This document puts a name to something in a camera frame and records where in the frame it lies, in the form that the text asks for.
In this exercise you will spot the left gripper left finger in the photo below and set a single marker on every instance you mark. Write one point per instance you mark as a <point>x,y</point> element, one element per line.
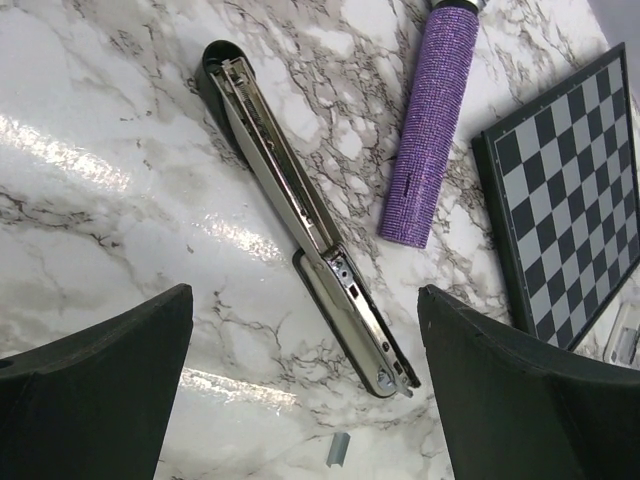
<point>96,404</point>

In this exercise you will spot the black white chessboard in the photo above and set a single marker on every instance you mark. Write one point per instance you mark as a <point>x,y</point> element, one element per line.
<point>560,182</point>

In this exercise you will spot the grey black stapler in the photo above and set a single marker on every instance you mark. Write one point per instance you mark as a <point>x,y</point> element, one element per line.
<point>227,84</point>

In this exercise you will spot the purple glitter microphone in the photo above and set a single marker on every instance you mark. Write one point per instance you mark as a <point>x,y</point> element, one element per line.
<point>438,88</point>

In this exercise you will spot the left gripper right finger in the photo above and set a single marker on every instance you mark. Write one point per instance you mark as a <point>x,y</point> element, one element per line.
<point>513,407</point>

